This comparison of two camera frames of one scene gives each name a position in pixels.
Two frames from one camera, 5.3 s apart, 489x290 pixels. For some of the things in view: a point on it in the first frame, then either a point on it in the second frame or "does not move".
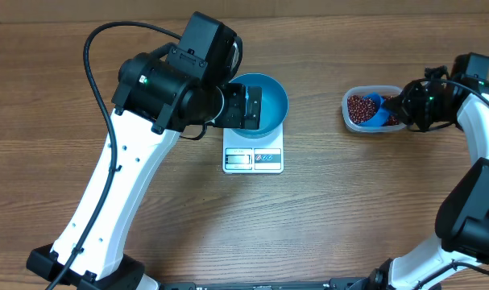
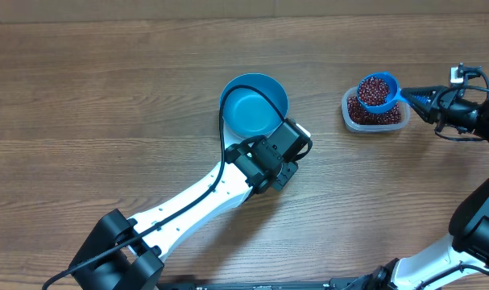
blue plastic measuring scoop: x=383 y=114 to x=394 y=96
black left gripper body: x=234 y=109 to x=285 y=174
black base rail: x=335 y=283 does not move
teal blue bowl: x=274 y=105 does not move
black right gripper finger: x=396 y=105 to x=424 y=100
